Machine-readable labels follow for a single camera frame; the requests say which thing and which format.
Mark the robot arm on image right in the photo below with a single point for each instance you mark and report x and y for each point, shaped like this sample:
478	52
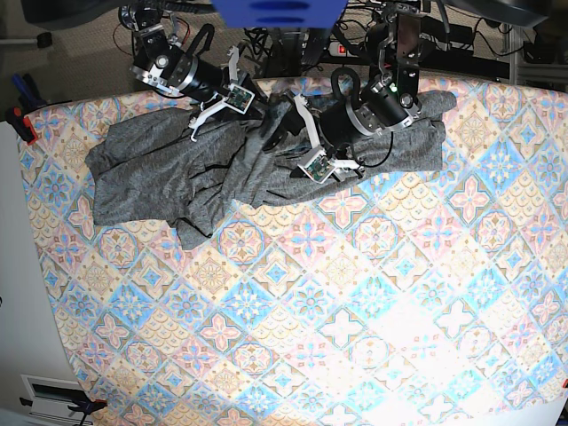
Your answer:
389	100

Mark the grey t-shirt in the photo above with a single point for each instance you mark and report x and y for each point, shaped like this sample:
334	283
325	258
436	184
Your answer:
150	167

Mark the patterned tablecloth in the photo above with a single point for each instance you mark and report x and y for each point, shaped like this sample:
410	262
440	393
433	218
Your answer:
410	299

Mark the black orange clamp bottom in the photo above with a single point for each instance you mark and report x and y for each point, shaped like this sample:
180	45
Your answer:
87	407

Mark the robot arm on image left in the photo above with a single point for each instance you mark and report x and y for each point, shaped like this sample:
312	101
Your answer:
161	61

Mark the white power strip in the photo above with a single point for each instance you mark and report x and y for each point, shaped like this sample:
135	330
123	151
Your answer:
338	50

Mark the white vent panel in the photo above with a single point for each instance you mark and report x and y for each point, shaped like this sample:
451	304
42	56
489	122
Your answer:
48	399

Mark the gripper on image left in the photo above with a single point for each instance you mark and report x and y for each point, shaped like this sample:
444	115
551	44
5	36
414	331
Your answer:
217	88

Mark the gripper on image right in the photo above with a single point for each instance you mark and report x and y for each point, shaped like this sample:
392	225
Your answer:
332	132

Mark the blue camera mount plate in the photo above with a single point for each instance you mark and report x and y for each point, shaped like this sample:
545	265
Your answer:
279	13

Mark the red black clamp left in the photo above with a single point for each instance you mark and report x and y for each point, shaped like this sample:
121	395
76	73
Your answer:
21	124

